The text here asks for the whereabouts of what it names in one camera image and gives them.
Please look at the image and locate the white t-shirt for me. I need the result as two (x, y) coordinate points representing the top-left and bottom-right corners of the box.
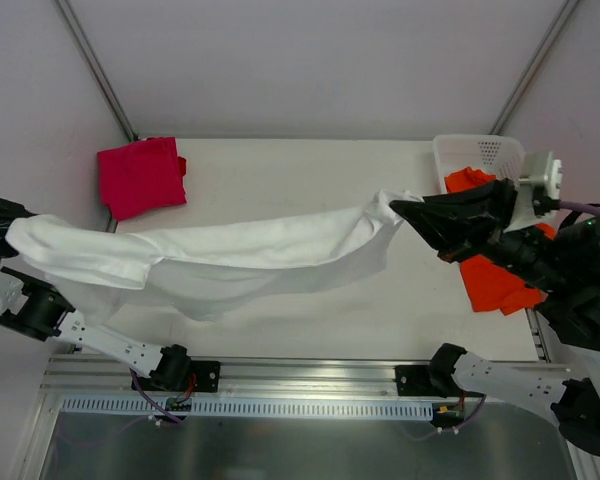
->
(6, 190), (422, 325)

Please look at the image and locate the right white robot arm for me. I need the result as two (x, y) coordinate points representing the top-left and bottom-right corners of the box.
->
(390, 179), (600, 457)

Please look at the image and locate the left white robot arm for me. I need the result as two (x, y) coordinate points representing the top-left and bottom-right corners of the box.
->
(0, 198), (195, 391)

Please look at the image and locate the orange t-shirt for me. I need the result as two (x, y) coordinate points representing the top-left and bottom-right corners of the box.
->
(445, 167), (546, 316)

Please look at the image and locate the white plastic basket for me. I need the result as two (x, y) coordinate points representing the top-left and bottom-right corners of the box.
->
(432, 134), (525, 194)

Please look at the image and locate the folded magenta t-shirt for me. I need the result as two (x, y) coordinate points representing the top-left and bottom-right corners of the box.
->
(97, 137), (187, 222)

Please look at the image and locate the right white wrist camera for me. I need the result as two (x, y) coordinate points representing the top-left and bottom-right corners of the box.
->
(512, 151), (563, 222)

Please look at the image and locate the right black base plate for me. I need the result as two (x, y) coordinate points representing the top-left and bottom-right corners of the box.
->
(394, 364), (440, 397)

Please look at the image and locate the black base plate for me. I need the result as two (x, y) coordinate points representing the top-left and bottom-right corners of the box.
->
(394, 364), (440, 397)
(138, 360), (221, 393)

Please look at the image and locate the right metal frame post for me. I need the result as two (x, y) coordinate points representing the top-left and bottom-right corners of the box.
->
(488, 0), (582, 136)

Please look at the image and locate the metal frame post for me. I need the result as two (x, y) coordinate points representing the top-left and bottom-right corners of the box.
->
(488, 0), (582, 136)
(52, 0), (139, 142)

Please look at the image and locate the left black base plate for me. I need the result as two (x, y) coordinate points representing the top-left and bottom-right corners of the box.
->
(138, 360), (221, 393)

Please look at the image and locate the white slotted cable duct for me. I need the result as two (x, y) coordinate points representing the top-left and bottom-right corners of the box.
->
(61, 394), (434, 422)

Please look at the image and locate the aluminium mounting rail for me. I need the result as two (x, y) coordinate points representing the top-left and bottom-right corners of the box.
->
(38, 353), (579, 401)

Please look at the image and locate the left metal frame post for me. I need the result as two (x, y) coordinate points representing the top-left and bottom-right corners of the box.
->
(52, 0), (139, 142)

